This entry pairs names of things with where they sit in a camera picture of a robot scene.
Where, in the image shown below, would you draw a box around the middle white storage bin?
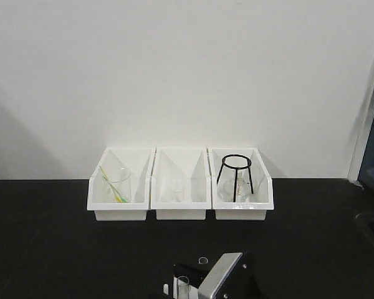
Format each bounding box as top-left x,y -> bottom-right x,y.
150,148 -> 212,220

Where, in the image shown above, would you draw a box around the black wire tripod stand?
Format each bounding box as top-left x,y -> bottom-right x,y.
216,153 -> 254,195

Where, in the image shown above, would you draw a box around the clear glass beaker left bin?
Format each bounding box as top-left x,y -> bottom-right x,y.
107,168 -> 131,203

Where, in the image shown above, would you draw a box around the short clear test tube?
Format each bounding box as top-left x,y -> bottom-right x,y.
198,257 -> 208,265

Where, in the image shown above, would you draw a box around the clear glass beaker bin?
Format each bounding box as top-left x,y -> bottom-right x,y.
107,168 -> 131,203
162,180 -> 185,202

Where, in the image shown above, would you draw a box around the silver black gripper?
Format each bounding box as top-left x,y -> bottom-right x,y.
198,252 -> 264,298

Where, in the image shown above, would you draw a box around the left white storage bin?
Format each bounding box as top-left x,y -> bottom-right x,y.
87,148 -> 156,221

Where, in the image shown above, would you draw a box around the tall clear test tube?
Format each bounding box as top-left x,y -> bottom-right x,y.
176,275 -> 189,299

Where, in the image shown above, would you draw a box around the right white storage bin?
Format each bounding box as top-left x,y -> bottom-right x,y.
208,148 -> 274,221

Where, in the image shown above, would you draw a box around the clear glass flask right bin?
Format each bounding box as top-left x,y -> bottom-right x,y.
222,175 -> 251,202

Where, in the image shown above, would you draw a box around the white storage bin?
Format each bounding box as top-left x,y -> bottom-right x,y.
208,148 -> 274,221
150,148 -> 212,220
87,148 -> 156,221

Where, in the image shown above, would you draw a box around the white test tube rack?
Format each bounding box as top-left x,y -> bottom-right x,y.
163,263 -> 211,298

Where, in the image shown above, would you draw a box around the clear glass beaker middle bin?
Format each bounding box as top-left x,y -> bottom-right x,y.
162,180 -> 185,202

